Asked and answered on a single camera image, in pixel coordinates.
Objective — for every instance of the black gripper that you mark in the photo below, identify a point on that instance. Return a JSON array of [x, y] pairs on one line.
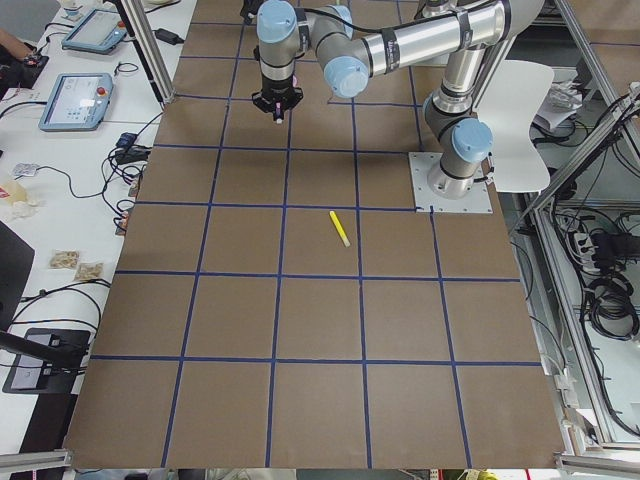
[[276, 84]]

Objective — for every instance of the purple pen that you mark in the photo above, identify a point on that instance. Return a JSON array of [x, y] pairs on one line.
[[278, 113]]

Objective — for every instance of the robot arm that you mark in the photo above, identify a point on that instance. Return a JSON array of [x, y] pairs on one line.
[[463, 33]]

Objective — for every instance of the black power adapter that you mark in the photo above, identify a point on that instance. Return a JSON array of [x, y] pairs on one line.
[[168, 37]]

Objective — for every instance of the plaid pouch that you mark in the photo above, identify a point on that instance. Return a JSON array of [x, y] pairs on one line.
[[126, 140]]

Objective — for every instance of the yellow pen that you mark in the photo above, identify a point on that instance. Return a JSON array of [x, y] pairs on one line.
[[339, 228]]

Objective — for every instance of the far teach pendant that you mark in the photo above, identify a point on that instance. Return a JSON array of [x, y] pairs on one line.
[[100, 31]]

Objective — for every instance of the teach pendant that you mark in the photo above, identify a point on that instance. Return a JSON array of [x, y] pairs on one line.
[[78, 102], [100, 31]]

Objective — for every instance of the near teach pendant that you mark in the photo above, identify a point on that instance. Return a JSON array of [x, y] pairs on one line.
[[78, 102]]

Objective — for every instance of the white chair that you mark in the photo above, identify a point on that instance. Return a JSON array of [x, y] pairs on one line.
[[509, 105]]

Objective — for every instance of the aluminium frame post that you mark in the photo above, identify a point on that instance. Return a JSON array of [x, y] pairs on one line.
[[133, 15]]

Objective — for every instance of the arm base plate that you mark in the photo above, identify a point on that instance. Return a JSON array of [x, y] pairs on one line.
[[434, 192]]

